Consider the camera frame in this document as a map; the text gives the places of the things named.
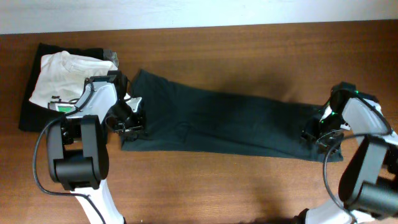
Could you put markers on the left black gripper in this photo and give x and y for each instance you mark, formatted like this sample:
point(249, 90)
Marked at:
point(131, 125)

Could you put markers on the dark green t-shirt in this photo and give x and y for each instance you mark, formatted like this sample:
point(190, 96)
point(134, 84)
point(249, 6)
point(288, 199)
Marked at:
point(182, 118)

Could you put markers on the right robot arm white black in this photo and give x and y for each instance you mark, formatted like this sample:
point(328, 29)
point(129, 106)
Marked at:
point(363, 195)

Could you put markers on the folded black garment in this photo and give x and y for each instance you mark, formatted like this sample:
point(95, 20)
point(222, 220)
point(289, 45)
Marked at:
point(34, 117)

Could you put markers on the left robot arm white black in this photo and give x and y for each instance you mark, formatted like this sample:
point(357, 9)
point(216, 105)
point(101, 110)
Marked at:
point(76, 142)

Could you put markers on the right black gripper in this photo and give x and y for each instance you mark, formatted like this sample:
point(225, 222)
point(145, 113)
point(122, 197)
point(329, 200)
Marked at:
point(315, 137)

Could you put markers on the folded white t-shirt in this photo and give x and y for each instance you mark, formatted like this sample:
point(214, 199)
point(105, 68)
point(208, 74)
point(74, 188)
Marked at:
point(61, 79)

